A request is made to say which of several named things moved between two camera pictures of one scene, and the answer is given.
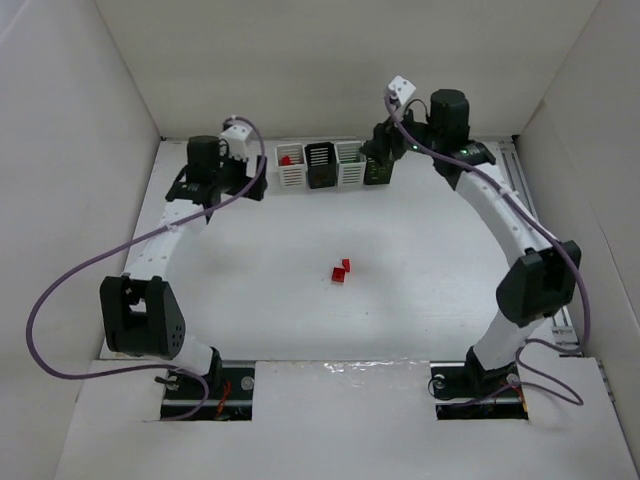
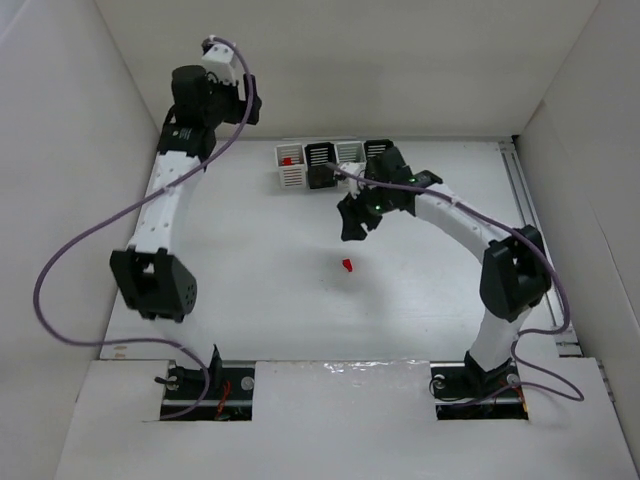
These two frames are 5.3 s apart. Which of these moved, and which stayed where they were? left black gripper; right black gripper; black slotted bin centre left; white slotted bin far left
Moved: left black gripper; right black gripper
Stayed: white slotted bin far left; black slotted bin centre left
